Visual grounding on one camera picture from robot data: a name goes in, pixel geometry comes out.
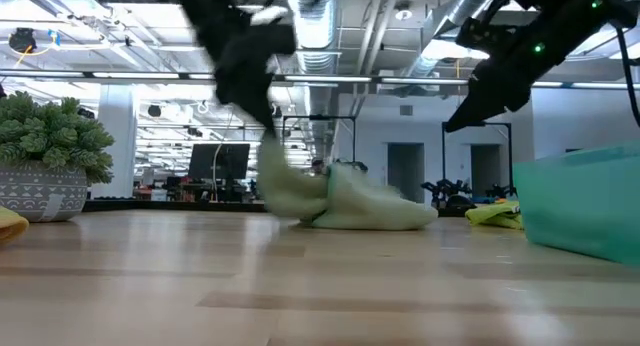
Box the artificial succulent in patterned pot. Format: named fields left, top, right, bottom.
left=0, top=90, right=115, bottom=223

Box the corrugated silver ventilation duct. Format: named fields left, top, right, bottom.
left=287, top=0, right=342, bottom=75

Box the green translucent plastic bin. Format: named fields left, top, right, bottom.
left=512, top=140, right=640, bottom=266

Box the black overhead camera unit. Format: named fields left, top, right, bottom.
left=8, top=27, right=38, bottom=54

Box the lime green microfiber towel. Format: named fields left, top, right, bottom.
left=464, top=199, right=525, bottom=231

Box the black computer monitor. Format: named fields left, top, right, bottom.
left=188, top=143, right=251, bottom=181

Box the pale green microfiber towel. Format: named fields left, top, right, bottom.
left=256, top=133, right=440, bottom=232

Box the black aluminium table frame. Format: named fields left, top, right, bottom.
left=82, top=199, right=267, bottom=213

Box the smooth silver ventilation duct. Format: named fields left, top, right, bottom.
left=399, top=0, right=496, bottom=80

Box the yellow microfiber towel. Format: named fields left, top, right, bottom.
left=0, top=205, right=30, bottom=247

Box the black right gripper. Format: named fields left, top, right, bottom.
left=443, top=0, right=602, bottom=134

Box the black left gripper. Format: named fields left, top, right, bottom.
left=151, top=0, right=299, bottom=138

